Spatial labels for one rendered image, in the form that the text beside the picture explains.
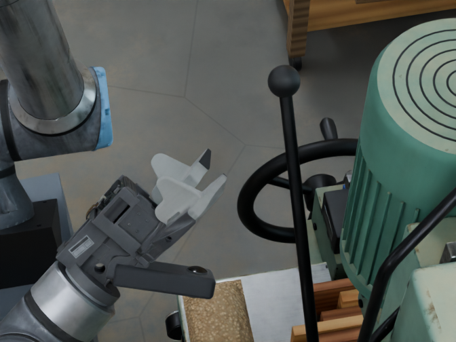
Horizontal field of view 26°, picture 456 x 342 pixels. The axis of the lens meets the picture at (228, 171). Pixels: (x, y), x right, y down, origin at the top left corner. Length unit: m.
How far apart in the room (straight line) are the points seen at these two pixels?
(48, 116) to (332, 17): 1.29
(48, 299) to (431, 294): 0.47
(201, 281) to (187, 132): 1.67
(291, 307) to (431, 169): 0.61
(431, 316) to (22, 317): 0.50
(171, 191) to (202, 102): 1.79
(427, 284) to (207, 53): 2.20
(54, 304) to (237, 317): 0.40
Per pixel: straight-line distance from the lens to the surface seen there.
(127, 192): 1.06
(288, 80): 1.03
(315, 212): 1.52
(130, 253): 1.08
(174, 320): 1.69
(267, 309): 1.46
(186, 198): 1.04
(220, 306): 1.42
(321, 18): 2.79
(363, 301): 1.33
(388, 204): 0.98
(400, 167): 0.92
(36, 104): 1.64
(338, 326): 1.39
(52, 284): 1.10
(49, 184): 2.02
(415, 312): 0.80
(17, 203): 1.82
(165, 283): 1.10
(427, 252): 0.92
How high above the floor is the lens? 2.20
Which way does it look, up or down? 55 degrees down
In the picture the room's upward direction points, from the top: straight up
